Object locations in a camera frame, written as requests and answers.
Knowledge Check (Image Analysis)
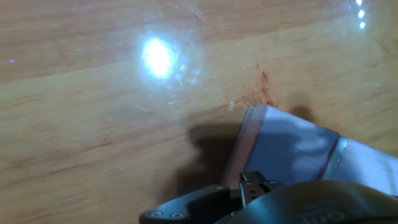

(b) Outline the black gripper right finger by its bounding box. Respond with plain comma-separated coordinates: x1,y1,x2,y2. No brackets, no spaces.
239,170,285,206

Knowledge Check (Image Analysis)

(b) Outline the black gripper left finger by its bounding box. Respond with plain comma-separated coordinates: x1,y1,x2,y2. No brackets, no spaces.
139,184,243,224

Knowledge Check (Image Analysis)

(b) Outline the pink ribboned casing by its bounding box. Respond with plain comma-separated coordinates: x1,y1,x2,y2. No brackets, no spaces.
220,104,398,197

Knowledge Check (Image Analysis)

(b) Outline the glossy wooden board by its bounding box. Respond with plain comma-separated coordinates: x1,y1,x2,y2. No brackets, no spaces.
0,0,398,224

